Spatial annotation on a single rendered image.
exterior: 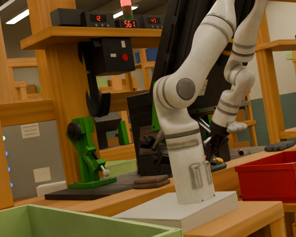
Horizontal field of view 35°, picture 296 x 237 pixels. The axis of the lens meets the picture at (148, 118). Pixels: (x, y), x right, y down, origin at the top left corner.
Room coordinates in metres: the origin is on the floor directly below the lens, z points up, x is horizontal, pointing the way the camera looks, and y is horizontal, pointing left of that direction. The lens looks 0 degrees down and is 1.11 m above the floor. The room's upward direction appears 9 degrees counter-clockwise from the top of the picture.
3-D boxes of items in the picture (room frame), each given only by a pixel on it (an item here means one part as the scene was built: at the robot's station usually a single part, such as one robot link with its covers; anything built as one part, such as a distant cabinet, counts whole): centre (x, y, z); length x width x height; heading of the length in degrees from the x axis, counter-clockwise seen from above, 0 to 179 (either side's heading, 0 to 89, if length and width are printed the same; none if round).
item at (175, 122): (1.22, -0.08, 1.14); 0.09 x 0.09 x 0.17; 28
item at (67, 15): (2.00, 0.26, 1.59); 0.15 x 0.07 x 0.07; 133
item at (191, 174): (1.23, -0.08, 0.98); 0.09 x 0.09 x 0.17; 42
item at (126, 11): (2.34, 0.02, 1.67); 0.05 x 0.05 x 0.05
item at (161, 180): (1.54, 0.02, 0.91); 0.10 x 0.08 x 0.03; 54
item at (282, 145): (2.08, -0.55, 0.91); 0.20 x 0.11 x 0.03; 143
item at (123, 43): (2.12, 0.12, 1.42); 0.17 x 0.12 x 0.15; 133
